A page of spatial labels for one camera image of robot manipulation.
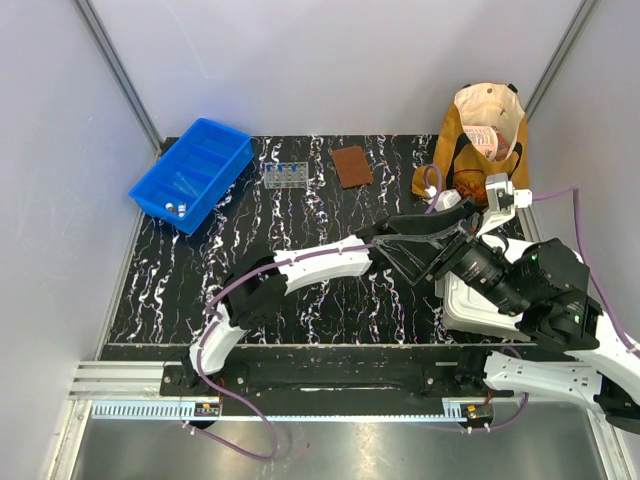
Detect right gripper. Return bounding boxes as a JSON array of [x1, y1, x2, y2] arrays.
[[368, 195, 527, 314]]

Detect clear plastic pipette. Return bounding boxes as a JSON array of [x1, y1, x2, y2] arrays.
[[173, 172, 199, 197]]

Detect white rectangular lid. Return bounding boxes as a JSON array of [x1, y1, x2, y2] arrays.
[[435, 274, 530, 342]]

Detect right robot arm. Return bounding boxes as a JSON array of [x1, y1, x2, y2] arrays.
[[373, 233, 639, 433]]

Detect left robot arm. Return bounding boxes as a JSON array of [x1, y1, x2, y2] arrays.
[[181, 200, 482, 396]]

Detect brown scouring pad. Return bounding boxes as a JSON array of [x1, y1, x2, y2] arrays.
[[331, 146, 374, 189]]

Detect package in tote bag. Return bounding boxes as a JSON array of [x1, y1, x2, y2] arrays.
[[463, 125, 509, 162]]

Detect yellow tote bag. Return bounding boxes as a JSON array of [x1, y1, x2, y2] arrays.
[[411, 82, 530, 205]]

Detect clear test tube rack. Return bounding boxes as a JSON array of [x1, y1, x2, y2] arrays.
[[263, 162, 309, 189]]

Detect blue divided plastic bin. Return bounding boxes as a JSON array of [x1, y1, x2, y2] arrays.
[[129, 118, 254, 234]]

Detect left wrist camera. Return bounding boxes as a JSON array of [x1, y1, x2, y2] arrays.
[[425, 186, 461, 212]]

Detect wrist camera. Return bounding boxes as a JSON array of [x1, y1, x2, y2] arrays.
[[425, 186, 461, 212], [478, 173, 533, 236]]

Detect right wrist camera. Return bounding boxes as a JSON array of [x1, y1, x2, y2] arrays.
[[478, 173, 533, 236]]

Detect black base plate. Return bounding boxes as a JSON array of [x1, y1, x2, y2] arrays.
[[160, 345, 495, 420]]

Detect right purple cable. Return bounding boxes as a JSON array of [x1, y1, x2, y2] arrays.
[[419, 185, 640, 432]]

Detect purple cable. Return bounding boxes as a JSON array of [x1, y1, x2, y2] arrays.
[[419, 185, 640, 432], [197, 164, 444, 460]]

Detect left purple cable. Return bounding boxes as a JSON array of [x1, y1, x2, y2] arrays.
[[197, 164, 444, 460]]

